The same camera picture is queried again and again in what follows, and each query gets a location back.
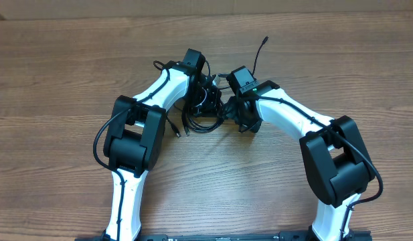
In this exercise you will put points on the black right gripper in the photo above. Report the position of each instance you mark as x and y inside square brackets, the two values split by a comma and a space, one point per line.
[231, 114]

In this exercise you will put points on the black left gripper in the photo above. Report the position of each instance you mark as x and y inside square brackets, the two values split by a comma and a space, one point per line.
[211, 107]

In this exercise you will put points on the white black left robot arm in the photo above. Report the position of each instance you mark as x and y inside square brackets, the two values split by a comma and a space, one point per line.
[134, 135]

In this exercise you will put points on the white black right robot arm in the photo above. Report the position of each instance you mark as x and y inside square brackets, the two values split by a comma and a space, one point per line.
[335, 158]

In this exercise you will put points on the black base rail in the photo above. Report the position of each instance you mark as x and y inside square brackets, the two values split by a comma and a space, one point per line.
[226, 237]

